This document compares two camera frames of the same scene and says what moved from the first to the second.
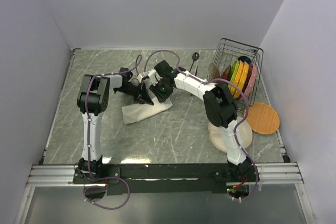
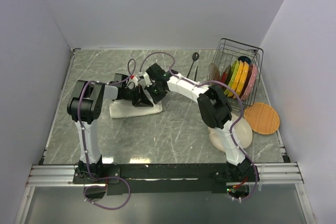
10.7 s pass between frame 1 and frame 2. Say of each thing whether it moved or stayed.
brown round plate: stayed
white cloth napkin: moved
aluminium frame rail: stayed
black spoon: stayed
